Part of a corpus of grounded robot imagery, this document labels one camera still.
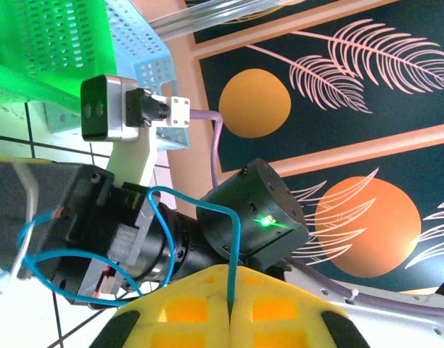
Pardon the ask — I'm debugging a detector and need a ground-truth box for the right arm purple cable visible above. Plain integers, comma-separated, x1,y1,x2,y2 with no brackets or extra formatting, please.
189,108,444,323

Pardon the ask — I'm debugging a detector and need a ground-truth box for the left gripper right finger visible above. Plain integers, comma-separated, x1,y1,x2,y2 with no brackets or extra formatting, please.
229,266,371,348

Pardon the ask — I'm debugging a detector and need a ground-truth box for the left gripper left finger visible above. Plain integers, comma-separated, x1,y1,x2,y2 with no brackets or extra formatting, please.
89,265,231,348

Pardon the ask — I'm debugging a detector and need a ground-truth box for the light blue plastic basket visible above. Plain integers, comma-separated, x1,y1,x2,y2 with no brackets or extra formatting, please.
44,0,192,152

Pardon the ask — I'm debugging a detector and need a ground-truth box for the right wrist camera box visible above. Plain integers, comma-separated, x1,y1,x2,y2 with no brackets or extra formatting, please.
79,74,192,188

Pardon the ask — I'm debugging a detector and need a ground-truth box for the thin white cable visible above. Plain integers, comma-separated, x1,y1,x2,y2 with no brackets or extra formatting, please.
0,165,41,294

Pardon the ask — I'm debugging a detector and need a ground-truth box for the aluminium corner post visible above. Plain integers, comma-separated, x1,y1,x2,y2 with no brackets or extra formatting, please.
149,0,306,39

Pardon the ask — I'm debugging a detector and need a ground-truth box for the green plastic basket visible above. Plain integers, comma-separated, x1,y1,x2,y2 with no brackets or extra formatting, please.
0,0,118,120

